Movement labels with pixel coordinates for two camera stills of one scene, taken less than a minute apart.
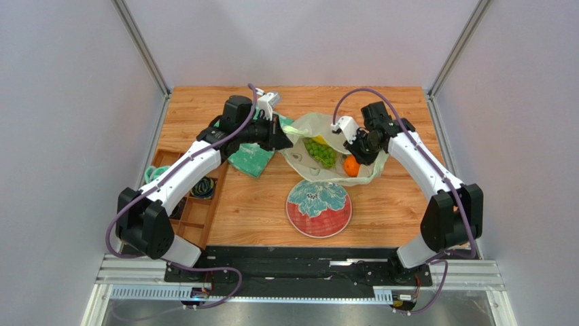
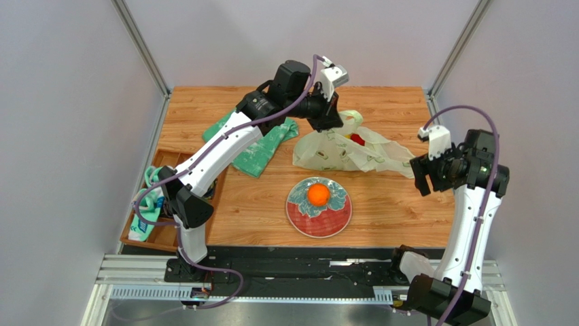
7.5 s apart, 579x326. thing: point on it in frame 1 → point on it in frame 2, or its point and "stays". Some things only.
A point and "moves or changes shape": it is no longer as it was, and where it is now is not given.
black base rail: x=302 y=266 stays
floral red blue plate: x=319 y=210 stays
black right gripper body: x=358 y=145 → x=427 y=172
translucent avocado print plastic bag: x=313 y=123 moves or changes shape
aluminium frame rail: x=476 y=280 stays
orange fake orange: x=351 y=166 → x=319 y=194
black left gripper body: x=266 y=132 → x=318 y=108
